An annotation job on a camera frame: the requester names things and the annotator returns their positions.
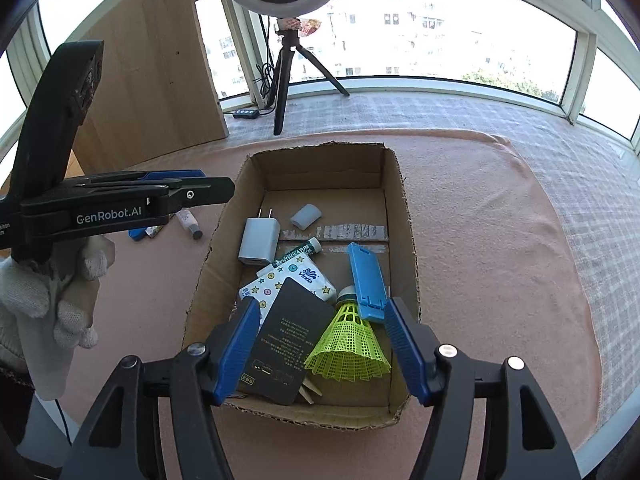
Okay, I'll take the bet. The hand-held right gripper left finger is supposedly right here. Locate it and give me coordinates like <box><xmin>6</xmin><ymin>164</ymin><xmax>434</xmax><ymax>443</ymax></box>
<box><xmin>60</xmin><ymin>297</ymin><xmax>262</xmax><ymax>480</ymax></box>

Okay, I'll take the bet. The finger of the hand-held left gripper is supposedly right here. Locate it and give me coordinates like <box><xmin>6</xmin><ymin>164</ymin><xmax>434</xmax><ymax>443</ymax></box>
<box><xmin>82</xmin><ymin>170</ymin><xmax>207</xmax><ymax>187</ymax></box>
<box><xmin>167</xmin><ymin>176</ymin><xmax>236</xmax><ymax>207</ymax></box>

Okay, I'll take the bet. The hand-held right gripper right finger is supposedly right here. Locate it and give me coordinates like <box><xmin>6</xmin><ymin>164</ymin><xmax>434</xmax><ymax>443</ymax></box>
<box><xmin>382</xmin><ymin>297</ymin><xmax>583</xmax><ymax>480</ymax></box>

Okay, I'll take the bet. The dark printed card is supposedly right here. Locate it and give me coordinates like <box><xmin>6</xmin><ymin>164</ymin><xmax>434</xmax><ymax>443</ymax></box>
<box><xmin>235</xmin><ymin>276</ymin><xmax>337</xmax><ymax>407</ymax></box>

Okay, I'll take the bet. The yellow plastic shuttlecock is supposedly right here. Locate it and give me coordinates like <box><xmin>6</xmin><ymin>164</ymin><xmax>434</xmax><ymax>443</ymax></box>
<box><xmin>304</xmin><ymin>285</ymin><xmax>392</xmax><ymax>383</ymax></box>

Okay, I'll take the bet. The star print tissue pack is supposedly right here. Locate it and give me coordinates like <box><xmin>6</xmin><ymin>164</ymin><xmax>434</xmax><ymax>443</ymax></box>
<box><xmin>237</xmin><ymin>254</ymin><xmax>337</xmax><ymax>313</ymax></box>

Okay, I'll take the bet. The white power adapter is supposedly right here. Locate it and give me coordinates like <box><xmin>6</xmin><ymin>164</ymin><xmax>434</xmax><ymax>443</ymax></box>
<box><xmin>238</xmin><ymin>208</ymin><xmax>282</xmax><ymax>267</ymax></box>

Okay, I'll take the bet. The blue folding phone stand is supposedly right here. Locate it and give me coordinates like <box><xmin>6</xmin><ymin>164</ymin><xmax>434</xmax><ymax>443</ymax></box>
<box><xmin>347</xmin><ymin>242</ymin><xmax>389</xmax><ymax>322</ymax></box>

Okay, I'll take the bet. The wooden clothespin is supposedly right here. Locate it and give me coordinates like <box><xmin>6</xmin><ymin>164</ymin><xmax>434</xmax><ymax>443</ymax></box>
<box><xmin>299</xmin><ymin>377</ymin><xmax>323</xmax><ymax>405</ymax></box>

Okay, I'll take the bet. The small white cap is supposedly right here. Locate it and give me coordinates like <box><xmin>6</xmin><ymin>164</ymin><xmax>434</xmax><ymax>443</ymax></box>
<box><xmin>290</xmin><ymin>202</ymin><xmax>322</xmax><ymax>231</ymax></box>

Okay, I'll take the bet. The green lip balm tube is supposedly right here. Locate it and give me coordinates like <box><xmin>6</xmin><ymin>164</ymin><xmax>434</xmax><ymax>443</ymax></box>
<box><xmin>270</xmin><ymin>237</ymin><xmax>322</xmax><ymax>267</ymax></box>

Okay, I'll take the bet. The cardboard box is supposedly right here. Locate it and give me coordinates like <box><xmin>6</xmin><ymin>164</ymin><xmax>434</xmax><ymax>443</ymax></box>
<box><xmin>181</xmin><ymin>141</ymin><xmax>422</xmax><ymax>431</ymax></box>

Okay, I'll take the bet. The person's left hand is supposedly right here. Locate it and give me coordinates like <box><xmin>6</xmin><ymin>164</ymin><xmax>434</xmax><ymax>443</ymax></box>
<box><xmin>0</xmin><ymin>235</ymin><xmax>117</xmax><ymax>402</ymax></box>

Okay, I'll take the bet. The pink cosmetic tube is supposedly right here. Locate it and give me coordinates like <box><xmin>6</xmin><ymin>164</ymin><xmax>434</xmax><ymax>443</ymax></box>
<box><xmin>175</xmin><ymin>208</ymin><xmax>204</xmax><ymax>240</ymax></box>

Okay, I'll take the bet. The wooden board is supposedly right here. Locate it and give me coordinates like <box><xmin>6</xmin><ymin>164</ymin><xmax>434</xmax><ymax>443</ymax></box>
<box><xmin>65</xmin><ymin>0</ymin><xmax>230</xmax><ymax>176</ymax></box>

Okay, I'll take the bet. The black tripod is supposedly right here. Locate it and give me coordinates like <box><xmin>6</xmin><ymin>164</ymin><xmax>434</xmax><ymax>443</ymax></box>
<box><xmin>265</xmin><ymin>30</ymin><xmax>351</xmax><ymax>136</ymax></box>

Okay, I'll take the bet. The grey checkered cloth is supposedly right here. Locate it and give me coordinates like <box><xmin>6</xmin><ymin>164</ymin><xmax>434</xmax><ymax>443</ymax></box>
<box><xmin>220</xmin><ymin>87</ymin><xmax>640</xmax><ymax>466</ymax></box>

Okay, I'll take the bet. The black ring light cable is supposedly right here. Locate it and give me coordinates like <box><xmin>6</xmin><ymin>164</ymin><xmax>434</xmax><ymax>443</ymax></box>
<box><xmin>250</xmin><ymin>10</ymin><xmax>278</xmax><ymax>113</ymax></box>

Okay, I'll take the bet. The white window frame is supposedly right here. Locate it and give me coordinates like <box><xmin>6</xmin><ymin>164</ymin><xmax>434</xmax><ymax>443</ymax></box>
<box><xmin>0</xmin><ymin>0</ymin><xmax>640</xmax><ymax>156</ymax></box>

